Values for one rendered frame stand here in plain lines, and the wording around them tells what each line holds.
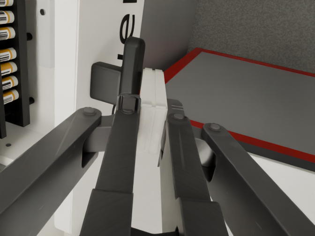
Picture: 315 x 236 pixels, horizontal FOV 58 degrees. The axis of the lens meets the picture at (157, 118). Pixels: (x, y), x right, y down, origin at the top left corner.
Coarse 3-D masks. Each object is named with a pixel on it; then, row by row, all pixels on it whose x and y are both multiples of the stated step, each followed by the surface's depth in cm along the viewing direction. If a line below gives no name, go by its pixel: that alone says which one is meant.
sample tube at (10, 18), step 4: (0, 12) 24; (4, 12) 25; (8, 12) 25; (0, 16) 24; (4, 16) 25; (8, 16) 25; (12, 16) 25; (0, 20) 24; (4, 20) 25; (8, 20) 25; (12, 20) 26
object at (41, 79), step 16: (32, 0) 28; (32, 16) 29; (32, 32) 30; (32, 48) 30; (32, 64) 31; (32, 80) 32; (48, 80) 31; (32, 96) 33; (48, 96) 32; (32, 112) 34; (48, 112) 33; (16, 128) 35; (32, 128) 35; (48, 128) 34; (0, 144) 31; (16, 144) 32; (32, 144) 32; (0, 160) 30
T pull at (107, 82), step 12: (132, 48) 19; (144, 48) 19; (132, 60) 19; (96, 72) 20; (108, 72) 20; (120, 72) 20; (132, 72) 19; (96, 84) 21; (108, 84) 20; (120, 84) 20; (132, 84) 20; (96, 96) 21; (108, 96) 21
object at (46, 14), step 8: (40, 0) 27; (48, 0) 26; (40, 8) 27; (48, 8) 27; (40, 16) 27; (48, 16) 27; (40, 24) 28; (48, 24) 27; (40, 32) 28; (48, 32) 28; (40, 40) 28; (48, 40) 28; (40, 48) 29; (48, 48) 28; (40, 56) 29; (48, 56) 29; (40, 64) 29; (48, 64) 29
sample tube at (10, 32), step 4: (0, 28) 25; (4, 28) 25; (8, 28) 26; (12, 28) 26; (0, 32) 25; (4, 32) 25; (8, 32) 25; (12, 32) 26; (0, 36) 25; (4, 36) 25; (8, 36) 26; (12, 36) 26
